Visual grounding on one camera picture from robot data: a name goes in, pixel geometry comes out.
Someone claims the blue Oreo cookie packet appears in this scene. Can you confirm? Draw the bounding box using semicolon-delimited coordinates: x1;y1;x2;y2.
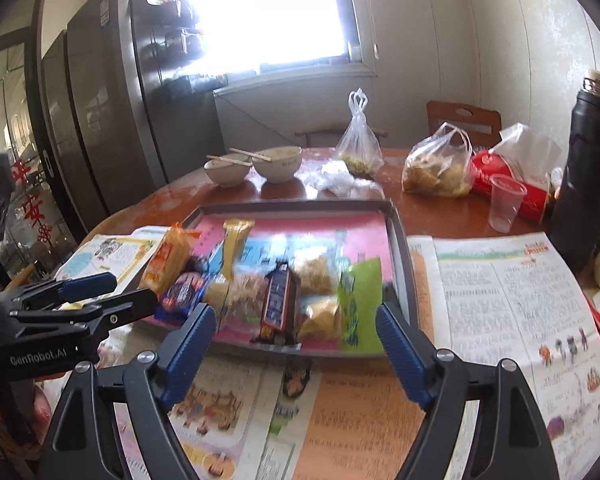
155;272;211;326

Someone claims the clear pastry packet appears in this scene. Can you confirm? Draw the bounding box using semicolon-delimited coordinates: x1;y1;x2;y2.
292;254;338;296
204;272;268;332

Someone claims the yellow snack packet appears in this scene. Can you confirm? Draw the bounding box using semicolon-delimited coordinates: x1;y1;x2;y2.
221;219;254;281

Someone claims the brown Snickers bar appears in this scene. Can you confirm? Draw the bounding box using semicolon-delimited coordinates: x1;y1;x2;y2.
253;259;300;346

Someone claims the green milk candy packet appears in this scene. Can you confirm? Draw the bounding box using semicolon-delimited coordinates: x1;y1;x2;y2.
337;258;384;354

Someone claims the clear yellow cake packet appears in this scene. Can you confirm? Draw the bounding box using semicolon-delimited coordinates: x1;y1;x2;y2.
297;296;341;340

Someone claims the person's left hand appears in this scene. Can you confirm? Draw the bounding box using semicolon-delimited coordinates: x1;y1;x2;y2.
0;379;53;460

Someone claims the orange bread snack packet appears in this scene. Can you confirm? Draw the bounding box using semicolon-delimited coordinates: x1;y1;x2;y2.
137;223;201;296

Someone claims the right student newspaper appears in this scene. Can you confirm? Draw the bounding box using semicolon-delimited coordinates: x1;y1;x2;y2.
406;232;600;479

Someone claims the student newspaper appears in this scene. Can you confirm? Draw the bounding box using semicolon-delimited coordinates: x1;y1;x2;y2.
406;232;600;479
44;224;432;480

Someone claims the left student newspaper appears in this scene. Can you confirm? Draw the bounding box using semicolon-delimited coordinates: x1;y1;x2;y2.
44;224;432;480

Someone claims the left white bowl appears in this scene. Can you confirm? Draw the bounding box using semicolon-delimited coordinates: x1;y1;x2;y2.
204;159;252;188

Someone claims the white bowl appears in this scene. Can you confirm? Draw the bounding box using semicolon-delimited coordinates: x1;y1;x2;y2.
204;159;252;188
252;146;302;183

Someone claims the grey refrigerator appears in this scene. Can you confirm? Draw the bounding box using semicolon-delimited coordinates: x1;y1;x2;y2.
40;0;226;240

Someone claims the dark grey shallow box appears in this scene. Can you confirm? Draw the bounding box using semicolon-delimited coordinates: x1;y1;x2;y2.
139;198;416;359

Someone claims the wooden chopstick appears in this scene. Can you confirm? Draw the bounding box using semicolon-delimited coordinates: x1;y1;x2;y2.
230;148;273;162
206;155;252;167

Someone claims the pink children's book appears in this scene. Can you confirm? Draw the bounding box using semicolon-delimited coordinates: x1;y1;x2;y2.
144;211;397;351

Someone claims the black thermos bottle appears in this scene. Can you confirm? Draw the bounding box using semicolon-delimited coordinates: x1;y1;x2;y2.
547;68;600;274

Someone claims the right white bowl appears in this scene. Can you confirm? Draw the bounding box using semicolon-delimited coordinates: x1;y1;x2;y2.
252;146;302;183

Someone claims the clear plastic cup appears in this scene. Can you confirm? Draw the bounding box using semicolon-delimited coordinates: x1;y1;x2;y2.
488;174;528;234

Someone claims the crumpled clear plastic bag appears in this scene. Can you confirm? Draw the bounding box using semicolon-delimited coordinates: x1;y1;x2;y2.
296;160;385;200

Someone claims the wooden chair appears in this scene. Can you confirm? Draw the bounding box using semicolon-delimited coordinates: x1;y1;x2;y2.
426;101;502;150
294;122;389;148

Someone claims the red tissue pack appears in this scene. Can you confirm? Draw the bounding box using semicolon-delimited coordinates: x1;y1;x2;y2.
471;122;562;224

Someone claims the plastic bag of pastries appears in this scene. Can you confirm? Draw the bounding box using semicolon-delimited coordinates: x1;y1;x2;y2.
402;122;474;198

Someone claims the tied clear plastic bag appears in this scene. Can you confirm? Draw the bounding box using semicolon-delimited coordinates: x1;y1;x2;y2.
336;88;384;178

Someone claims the wooden chair back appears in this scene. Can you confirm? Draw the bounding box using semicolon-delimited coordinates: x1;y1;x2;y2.
426;101;502;150

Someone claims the window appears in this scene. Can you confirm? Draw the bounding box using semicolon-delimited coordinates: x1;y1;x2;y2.
154;0;382;97

